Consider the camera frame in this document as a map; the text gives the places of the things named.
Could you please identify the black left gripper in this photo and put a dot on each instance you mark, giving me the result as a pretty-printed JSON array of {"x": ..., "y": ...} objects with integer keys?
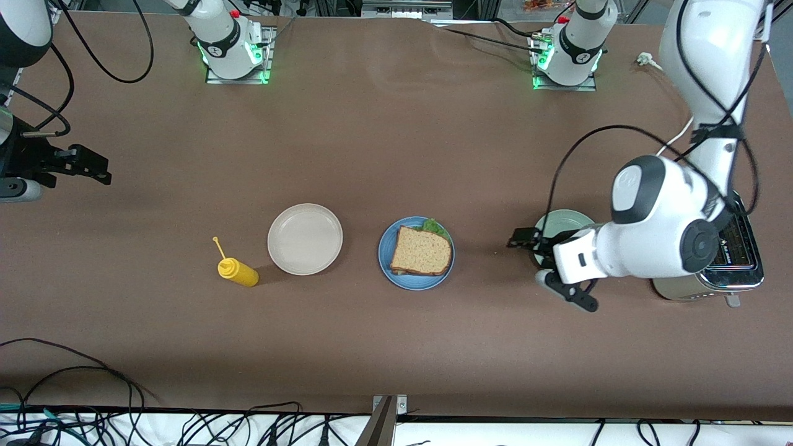
[{"x": 540, "y": 243}]

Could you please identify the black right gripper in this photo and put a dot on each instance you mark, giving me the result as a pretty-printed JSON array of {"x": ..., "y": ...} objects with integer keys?
[{"x": 26, "y": 158}]

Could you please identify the green lettuce leaf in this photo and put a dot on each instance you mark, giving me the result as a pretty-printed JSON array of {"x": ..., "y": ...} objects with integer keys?
[{"x": 437, "y": 227}]

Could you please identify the brown bread slice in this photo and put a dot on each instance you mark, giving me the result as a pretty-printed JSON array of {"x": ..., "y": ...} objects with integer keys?
[
  {"x": 403, "y": 272},
  {"x": 421, "y": 251}
]

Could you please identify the yellow mustard squeeze bottle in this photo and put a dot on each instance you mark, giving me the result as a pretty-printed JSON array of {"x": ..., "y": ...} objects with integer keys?
[{"x": 241, "y": 274}]

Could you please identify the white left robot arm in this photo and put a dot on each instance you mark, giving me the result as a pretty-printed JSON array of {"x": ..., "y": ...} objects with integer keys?
[{"x": 675, "y": 223}]

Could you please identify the green round plate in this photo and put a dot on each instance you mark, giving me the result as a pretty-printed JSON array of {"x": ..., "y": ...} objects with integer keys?
[{"x": 567, "y": 222}]

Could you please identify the blue round plate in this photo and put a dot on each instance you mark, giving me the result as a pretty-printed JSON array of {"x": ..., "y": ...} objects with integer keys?
[{"x": 416, "y": 284}]

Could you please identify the beige round plate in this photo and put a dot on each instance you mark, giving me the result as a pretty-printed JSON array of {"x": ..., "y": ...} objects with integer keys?
[{"x": 305, "y": 239}]

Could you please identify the beige chrome toaster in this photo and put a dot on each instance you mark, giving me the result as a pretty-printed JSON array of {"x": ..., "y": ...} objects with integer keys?
[{"x": 737, "y": 260}]

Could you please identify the orange packet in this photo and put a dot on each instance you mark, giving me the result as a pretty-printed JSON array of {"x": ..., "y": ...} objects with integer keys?
[{"x": 544, "y": 5}]

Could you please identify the aluminium profile beam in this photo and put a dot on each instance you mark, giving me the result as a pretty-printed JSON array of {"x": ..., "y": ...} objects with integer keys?
[{"x": 406, "y": 9}]

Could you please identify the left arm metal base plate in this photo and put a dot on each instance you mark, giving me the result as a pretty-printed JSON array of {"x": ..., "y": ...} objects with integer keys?
[{"x": 564, "y": 88}]

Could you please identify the silver table clamp bracket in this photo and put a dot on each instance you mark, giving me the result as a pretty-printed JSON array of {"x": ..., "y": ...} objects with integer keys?
[{"x": 401, "y": 404}]

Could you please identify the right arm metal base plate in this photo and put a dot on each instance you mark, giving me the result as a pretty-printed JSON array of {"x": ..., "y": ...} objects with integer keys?
[{"x": 267, "y": 56}]

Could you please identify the grey metal post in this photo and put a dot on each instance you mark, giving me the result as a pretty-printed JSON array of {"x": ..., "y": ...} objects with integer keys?
[{"x": 378, "y": 430}]

